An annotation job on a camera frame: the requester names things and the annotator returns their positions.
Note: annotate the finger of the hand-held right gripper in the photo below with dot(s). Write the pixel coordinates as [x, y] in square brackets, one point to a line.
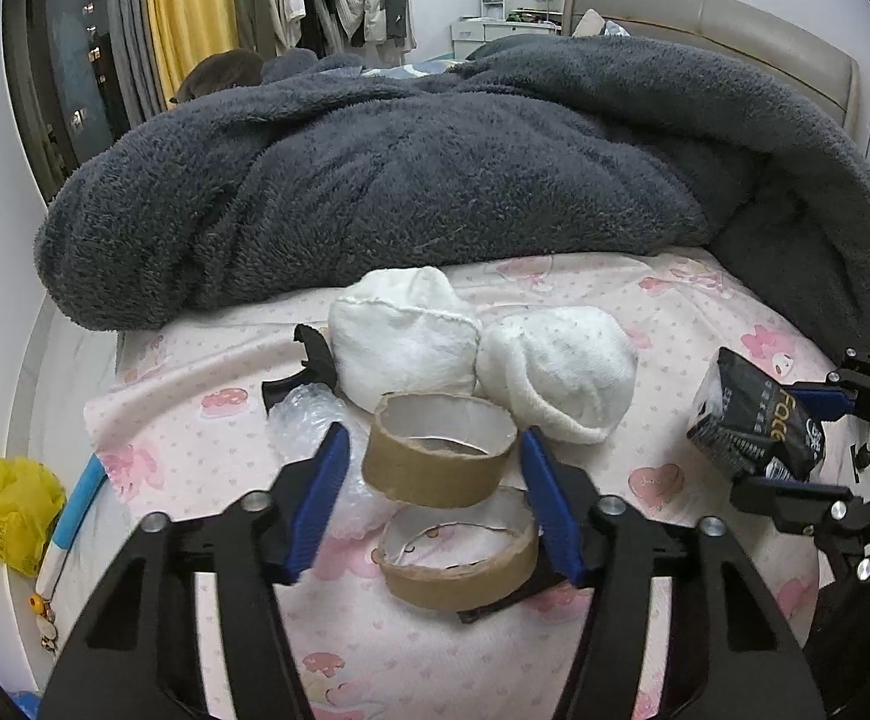
[787, 499]
[817, 399]

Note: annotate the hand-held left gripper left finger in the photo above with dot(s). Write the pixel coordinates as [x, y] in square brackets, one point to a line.
[322, 502]

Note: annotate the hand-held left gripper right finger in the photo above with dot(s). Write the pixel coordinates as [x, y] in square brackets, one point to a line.
[551, 510]

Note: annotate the black tissue packet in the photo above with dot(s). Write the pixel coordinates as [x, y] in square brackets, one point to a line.
[750, 412]

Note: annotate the wide cardboard tape roll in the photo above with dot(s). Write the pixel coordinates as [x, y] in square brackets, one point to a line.
[427, 472]

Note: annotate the round white sock ball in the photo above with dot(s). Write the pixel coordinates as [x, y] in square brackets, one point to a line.
[555, 367]

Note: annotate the yellow plastic bag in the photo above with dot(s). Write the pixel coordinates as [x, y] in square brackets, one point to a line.
[19, 510]

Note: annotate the clear bubble wrap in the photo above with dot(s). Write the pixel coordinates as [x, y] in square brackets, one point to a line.
[296, 420]

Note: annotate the narrow cardboard tape roll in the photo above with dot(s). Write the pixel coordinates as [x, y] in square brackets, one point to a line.
[465, 577]

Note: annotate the curved black plastic piece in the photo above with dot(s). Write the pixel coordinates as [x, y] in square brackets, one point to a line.
[315, 349]

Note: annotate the white sock ball with seam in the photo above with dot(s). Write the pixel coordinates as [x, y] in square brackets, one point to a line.
[397, 345]

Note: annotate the pink printed bed sheet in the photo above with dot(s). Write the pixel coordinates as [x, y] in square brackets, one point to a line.
[420, 660]

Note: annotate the blue and white stick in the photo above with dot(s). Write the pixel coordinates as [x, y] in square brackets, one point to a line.
[75, 517]

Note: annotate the dark grey fleece blanket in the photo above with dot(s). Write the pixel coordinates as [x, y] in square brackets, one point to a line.
[405, 187]

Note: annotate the beige padded headboard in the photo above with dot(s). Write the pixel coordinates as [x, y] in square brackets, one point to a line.
[742, 37]

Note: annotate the patterned pillow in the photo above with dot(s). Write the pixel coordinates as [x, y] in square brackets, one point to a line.
[592, 22]

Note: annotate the light blue printed duvet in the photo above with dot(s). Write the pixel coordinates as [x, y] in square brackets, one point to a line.
[420, 67]

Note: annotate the white vanity table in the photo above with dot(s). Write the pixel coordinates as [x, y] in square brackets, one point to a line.
[480, 30]

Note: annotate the dark glass door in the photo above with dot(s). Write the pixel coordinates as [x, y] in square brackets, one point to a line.
[75, 75]

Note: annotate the yellow curtain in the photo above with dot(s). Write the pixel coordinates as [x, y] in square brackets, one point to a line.
[191, 7]

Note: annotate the grey curtain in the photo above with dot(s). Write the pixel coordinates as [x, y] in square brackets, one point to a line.
[131, 22]

